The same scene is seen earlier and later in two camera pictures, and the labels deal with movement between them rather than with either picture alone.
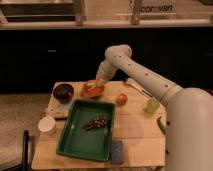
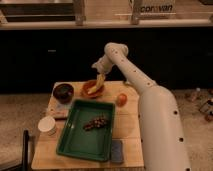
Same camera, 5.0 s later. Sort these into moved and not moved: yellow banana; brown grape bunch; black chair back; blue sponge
Moved: yellow banana
Not moved: brown grape bunch; black chair back; blue sponge
